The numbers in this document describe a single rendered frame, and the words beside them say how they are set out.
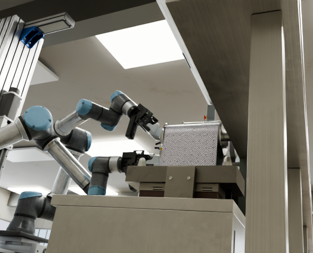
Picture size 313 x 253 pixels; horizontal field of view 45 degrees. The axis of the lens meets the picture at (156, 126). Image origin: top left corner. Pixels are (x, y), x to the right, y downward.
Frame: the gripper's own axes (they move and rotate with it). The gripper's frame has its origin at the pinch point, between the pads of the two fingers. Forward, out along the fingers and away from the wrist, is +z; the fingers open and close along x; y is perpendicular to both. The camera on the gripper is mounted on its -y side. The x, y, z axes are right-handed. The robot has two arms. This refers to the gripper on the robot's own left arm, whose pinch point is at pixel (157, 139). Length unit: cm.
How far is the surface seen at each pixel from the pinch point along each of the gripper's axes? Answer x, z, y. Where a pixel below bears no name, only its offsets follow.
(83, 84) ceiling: 207, -274, 2
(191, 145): -4.3, 17.1, 7.4
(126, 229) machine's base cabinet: -30, 35, -30
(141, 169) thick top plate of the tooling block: -24.0, 19.5, -13.4
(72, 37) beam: 73, -184, 22
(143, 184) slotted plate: -23.0, 23.8, -16.9
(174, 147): -4.3, 11.7, 2.0
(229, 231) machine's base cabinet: -30, 59, -8
